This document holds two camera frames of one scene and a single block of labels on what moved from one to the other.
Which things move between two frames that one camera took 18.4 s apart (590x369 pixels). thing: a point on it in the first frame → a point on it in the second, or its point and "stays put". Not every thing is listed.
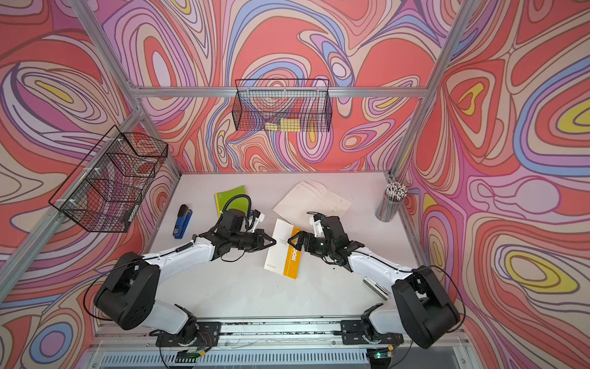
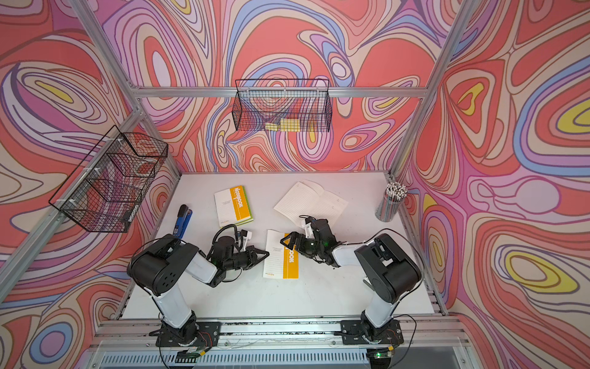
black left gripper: (258, 244) → (250, 254)
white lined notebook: (310, 196) stays put
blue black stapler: (183, 217) stays put
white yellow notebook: (283, 257) → (233, 207)
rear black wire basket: (282, 105) stays put
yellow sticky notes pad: (286, 124) stays put
